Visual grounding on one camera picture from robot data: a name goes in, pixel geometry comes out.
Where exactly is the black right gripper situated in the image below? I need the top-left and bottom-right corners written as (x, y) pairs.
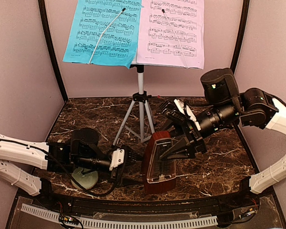
top-left (153, 99), bottom-right (241, 160)

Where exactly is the red-brown wooden metronome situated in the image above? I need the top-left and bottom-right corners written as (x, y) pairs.
top-left (141, 131), bottom-right (176, 195)

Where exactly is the grey perforated music stand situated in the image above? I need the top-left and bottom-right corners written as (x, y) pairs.
top-left (71, 8), bottom-right (194, 146)

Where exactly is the lavender sheet music page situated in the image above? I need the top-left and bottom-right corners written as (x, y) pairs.
top-left (136, 0), bottom-right (204, 69)

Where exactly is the blue sheet music page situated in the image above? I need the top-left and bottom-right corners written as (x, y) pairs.
top-left (63, 0), bottom-right (142, 68)

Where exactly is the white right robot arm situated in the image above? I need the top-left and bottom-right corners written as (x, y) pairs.
top-left (160, 68), bottom-right (286, 160)

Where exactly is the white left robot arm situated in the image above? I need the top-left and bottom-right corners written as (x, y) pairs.
top-left (0, 127), bottom-right (143, 208)

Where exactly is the light green ceramic bowl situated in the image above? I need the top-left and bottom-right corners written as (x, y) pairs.
top-left (72, 167), bottom-right (99, 189)

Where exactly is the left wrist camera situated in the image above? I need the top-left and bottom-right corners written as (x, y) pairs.
top-left (107, 145), bottom-right (143, 171)

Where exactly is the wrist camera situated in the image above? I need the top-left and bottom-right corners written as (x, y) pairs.
top-left (107, 145), bottom-right (143, 171)
top-left (159, 100), bottom-right (196, 125)

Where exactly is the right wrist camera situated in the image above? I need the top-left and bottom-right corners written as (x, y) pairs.
top-left (159, 100), bottom-right (196, 125)

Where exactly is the white slotted cable duct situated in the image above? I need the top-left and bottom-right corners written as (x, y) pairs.
top-left (20, 204), bottom-right (218, 229)

